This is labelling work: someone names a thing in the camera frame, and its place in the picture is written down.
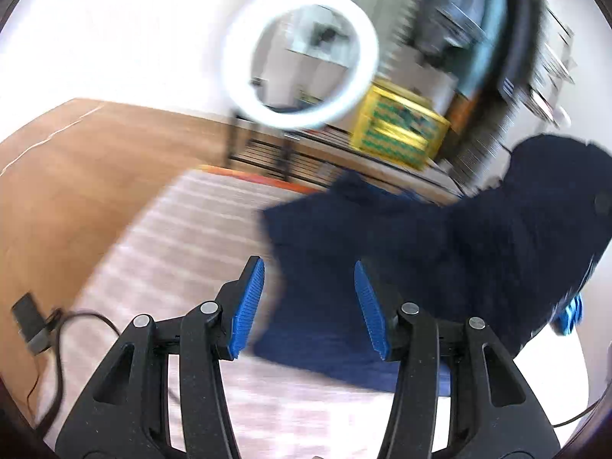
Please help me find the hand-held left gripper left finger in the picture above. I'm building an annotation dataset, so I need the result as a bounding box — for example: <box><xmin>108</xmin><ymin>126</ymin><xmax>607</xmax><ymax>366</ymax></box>
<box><xmin>55</xmin><ymin>256</ymin><xmax>266</xmax><ymax>459</ymax></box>

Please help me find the teal knit sweater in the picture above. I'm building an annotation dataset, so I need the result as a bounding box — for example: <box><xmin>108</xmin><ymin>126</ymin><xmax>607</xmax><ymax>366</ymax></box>
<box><xmin>459</xmin><ymin>0</ymin><xmax>508</xmax><ymax>96</ymax></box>

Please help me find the black coat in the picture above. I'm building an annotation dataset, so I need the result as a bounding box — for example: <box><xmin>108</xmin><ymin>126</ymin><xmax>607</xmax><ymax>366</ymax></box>
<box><xmin>497</xmin><ymin>0</ymin><xmax>546</xmax><ymax>101</ymax></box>

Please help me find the grey plaid coat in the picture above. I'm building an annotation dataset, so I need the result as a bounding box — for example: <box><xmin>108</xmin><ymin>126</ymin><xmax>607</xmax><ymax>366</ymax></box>
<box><xmin>454</xmin><ymin>5</ymin><xmax>575</xmax><ymax>187</ymax></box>

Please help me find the black cable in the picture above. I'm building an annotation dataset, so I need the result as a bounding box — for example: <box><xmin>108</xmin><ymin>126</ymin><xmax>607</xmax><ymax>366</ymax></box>
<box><xmin>550</xmin><ymin>397</ymin><xmax>604</xmax><ymax>430</ymax></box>

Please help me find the orange garment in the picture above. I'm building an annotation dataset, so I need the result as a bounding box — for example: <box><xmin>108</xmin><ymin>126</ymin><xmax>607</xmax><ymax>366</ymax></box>
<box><xmin>449</xmin><ymin>96</ymin><xmax>479</xmax><ymax>130</ymax></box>

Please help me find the black metal clothes rack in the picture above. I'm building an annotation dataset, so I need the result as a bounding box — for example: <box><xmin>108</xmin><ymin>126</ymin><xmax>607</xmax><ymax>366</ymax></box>
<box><xmin>225</xmin><ymin>0</ymin><xmax>579</xmax><ymax>202</ymax></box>

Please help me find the black tripod phone holder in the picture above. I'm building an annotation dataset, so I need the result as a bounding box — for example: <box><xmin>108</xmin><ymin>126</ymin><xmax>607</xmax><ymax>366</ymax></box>
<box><xmin>308</xmin><ymin>21</ymin><xmax>347</xmax><ymax>49</ymax></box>

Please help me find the navy puffer jacket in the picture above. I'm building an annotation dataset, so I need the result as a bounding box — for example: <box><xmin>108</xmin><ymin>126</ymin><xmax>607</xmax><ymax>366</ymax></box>
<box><xmin>251</xmin><ymin>134</ymin><xmax>612</xmax><ymax>393</ymax></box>

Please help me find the yellow and green box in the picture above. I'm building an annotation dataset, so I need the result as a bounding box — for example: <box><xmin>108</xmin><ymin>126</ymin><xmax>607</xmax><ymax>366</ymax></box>
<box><xmin>349</xmin><ymin>79</ymin><xmax>452</xmax><ymax>170</ymax></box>

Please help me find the white floor cable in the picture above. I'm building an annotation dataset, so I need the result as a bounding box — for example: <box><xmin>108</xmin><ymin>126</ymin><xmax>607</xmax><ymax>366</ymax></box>
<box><xmin>0</xmin><ymin>103</ymin><xmax>103</xmax><ymax>175</ymax></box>

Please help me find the denim jacket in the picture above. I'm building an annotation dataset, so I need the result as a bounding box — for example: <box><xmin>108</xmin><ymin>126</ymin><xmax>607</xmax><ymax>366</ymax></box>
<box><xmin>416</xmin><ymin>0</ymin><xmax>488</xmax><ymax>65</ymax></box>

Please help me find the green striped white cloth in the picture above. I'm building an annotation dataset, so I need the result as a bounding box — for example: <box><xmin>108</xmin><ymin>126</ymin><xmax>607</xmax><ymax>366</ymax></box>
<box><xmin>287</xmin><ymin>0</ymin><xmax>433</xmax><ymax>65</ymax></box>

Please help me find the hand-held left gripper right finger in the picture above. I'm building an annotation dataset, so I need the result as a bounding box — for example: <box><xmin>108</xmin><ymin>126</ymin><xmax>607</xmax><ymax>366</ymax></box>
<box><xmin>354</xmin><ymin>260</ymin><xmax>560</xmax><ymax>459</ymax></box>

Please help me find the white ring light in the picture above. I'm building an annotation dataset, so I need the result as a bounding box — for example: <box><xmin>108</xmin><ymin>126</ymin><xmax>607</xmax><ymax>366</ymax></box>
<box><xmin>221</xmin><ymin>0</ymin><xmax>381</xmax><ymax>130</ymax></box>

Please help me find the black power adapter with cable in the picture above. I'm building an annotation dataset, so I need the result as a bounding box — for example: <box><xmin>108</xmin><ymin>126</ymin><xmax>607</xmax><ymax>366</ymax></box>
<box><xmin>12</xmin><ymin>291</ymin><xmax>125</xmax><ymax>431</ymax></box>

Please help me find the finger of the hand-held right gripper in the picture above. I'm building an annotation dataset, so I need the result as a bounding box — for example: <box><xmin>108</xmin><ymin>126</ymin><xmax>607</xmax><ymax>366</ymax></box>
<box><xmin>550</xmin><ymin>253</ymin><xmax>598</xmax><ymax>338</ymax></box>

